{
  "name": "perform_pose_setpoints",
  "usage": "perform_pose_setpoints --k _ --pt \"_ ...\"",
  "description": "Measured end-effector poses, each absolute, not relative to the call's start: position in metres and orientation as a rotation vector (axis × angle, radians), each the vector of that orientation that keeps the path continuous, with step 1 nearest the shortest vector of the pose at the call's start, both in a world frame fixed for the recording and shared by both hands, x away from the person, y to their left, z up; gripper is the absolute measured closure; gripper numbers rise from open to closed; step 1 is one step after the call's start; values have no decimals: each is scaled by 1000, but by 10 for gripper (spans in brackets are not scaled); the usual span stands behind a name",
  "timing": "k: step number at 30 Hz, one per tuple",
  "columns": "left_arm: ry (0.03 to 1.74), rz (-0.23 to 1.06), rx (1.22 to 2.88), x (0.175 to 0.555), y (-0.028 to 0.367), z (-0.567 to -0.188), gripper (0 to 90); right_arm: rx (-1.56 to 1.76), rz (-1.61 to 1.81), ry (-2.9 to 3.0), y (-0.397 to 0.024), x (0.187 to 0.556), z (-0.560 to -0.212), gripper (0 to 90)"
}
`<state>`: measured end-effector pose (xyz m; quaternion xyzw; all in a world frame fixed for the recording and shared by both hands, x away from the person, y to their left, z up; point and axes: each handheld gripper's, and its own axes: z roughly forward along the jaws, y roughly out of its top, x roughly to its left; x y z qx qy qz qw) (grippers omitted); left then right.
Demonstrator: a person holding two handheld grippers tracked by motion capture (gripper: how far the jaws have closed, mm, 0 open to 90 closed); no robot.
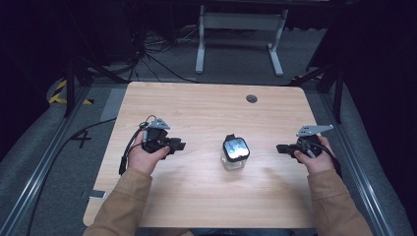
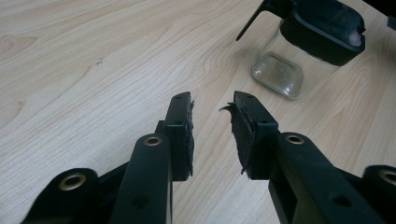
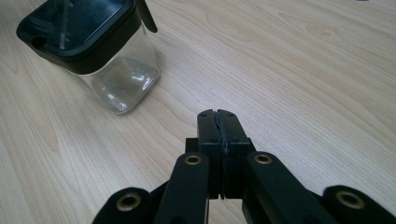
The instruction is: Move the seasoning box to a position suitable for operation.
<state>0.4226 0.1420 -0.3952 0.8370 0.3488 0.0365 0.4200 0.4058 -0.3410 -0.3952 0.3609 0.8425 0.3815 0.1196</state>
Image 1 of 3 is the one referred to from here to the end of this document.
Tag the grey tape strip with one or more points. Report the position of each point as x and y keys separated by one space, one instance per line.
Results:
x=94 y=194

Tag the grey metal table frame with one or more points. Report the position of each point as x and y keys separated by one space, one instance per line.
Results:
x=240 y=39

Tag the person's left hand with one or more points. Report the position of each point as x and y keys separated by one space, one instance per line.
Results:
x=144 y=158

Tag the black metal stand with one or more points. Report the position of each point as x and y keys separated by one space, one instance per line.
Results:
x=82 y=70
x=327 y=82

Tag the clear jar with black lid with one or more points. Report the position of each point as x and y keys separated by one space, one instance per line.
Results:
x=235 y=151

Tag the person's right hand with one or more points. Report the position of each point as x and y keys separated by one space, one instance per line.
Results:
x=316 y=160

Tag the yellow and black floor tape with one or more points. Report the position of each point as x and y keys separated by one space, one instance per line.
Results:
x=65 y=94

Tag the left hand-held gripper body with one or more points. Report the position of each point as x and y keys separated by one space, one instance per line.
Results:
x=155 y=134

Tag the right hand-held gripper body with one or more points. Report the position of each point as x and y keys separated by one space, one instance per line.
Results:
x=309 y=141

